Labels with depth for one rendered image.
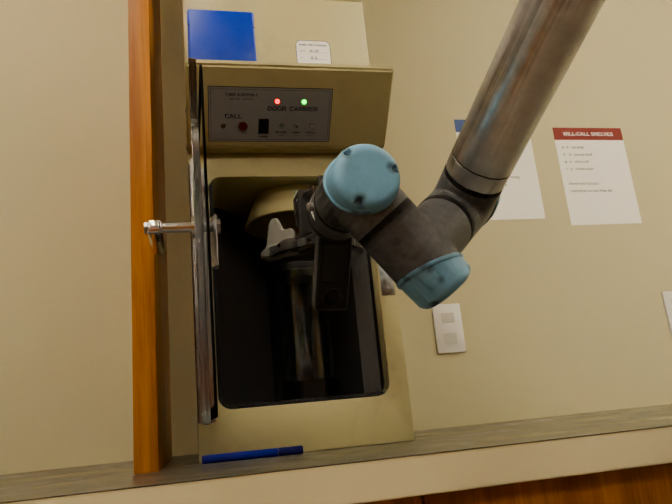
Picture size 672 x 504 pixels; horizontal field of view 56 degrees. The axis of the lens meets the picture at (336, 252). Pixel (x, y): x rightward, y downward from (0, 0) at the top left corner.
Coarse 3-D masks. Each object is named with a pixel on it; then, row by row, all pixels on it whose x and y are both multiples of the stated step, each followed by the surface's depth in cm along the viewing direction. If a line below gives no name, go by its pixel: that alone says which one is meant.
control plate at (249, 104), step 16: (208, 96) 95; (224, 96) 95; (240, 96) 96; (256, 96) 96; (272, 96) 97; (288, 96) 97; (304, 96) 98; (320, 96) 98; (208, 112) 96; (224, 112) 96; (240, 112) 97; (256, 112) 97; (272, 112) 98; (288, 112) 98; (304, 112) 99; (320, 112) 100; (208, 128) 97; (256, 128) 99; (272, 128) 99; (288, 128) 100; (304, 128) 100; (320, 128) 101
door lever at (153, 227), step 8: (192, 216) 68; (144, 224) 67; (152, 224) 67; (160, 224) 68; (168, 224) 68; (176, 224) 68; (184, 224) 68; (192, 224) 68; (144, 232) 67; (152, 232) 67; (160, 232) 68; (168, 232) 68; (176, 232) 68; (184, 232) 69; (192, 232) 68; (152, 240) 70; (160, 240) 70; (152, 248) 73; (160, 248) 73
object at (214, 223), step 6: (204, 222) 69; (210, 222) 69; (216, 222) 69; (204, 228) 69; (210, 228) 69; (216, 228) 68; (210, 234) 69; (216, 234) 68; (210, 240) 69; (216, 240) 68; (210, 246) 69; (216, 246) 68; (216, 252) 68; (216, 258) 68; (216, 264) 68
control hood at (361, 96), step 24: (216, 72) 93; (240, 72) 94; (264, 72) 95; (288, 72) 96; (312, 72) 96; (336, 72) 97; (360, 72) 98; (384, 72) 99; (336, 96) 99; (360, 96) 100; (384, 96) 101; (336, 120) 101; (360, 120) 102; (384, 120) 103; (216, 144) 99; (240, 144) 99; (264, 144) 100; (288, 144) 101; (312, 144) 102; (336, 144) 103; (384, 144) 105
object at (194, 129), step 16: (192, 64) 69; (192, 80) 69; (192, 96) 68; (192, 112) 68; (192, 128) 67; (192, 144) 67; (192, 160) 66; (192, 176) 71; (208, 368) 61; (208, 384) 61; (208, 400) 60; (208, 416) 60
